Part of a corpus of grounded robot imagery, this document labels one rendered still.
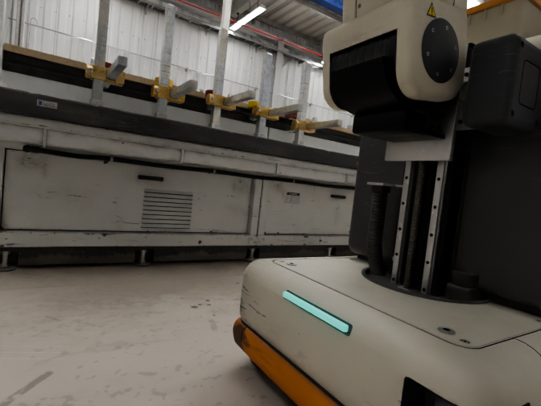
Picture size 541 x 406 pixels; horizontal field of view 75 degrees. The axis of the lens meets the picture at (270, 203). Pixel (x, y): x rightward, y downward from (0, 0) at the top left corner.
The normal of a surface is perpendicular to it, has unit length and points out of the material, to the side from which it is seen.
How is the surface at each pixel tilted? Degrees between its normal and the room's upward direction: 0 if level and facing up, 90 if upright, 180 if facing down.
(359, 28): 98
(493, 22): 92
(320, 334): 90
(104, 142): 90
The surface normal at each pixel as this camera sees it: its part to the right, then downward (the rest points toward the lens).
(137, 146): 0.54, 0.11
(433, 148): -0.84, -0.06
